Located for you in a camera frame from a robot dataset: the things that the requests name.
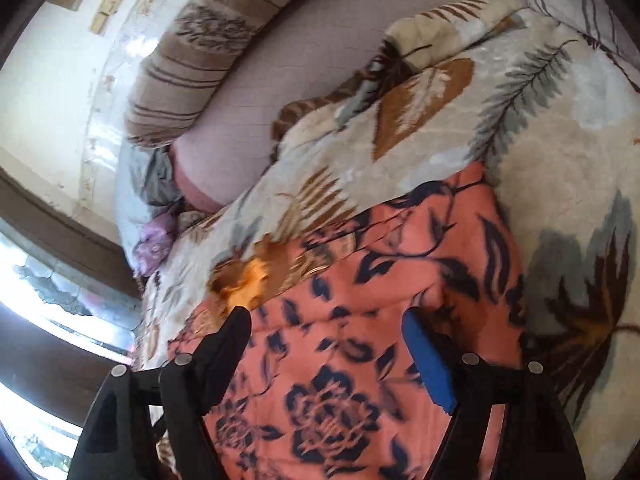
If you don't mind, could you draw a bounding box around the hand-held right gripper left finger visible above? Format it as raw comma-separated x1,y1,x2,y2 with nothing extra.
67,306,252,480

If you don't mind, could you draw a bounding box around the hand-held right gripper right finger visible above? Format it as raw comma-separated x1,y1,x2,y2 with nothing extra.
402,307,586,480

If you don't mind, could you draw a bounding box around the orange floral garment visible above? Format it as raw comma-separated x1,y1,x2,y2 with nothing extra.
167,162,526,480

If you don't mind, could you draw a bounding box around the lilac floral cloth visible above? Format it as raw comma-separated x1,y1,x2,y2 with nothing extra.
134,215,178,276

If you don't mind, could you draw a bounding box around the grey-blue cloth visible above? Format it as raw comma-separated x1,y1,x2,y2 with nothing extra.
115,145,186,226

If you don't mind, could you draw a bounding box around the leaf print fleece blanket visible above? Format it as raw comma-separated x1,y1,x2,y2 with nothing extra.
132,0,640,441

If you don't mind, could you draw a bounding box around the white bed headboard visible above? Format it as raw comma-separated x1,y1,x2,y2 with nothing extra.
80,0,201,211

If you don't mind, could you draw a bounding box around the pink bed sheet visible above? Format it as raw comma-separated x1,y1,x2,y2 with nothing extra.
170,0,501,211

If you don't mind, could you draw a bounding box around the striped bolster pillow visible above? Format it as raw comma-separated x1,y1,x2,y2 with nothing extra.
124,0,346,148

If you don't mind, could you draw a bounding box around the window with wooden frame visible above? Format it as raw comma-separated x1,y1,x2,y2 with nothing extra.
0,170,143,473

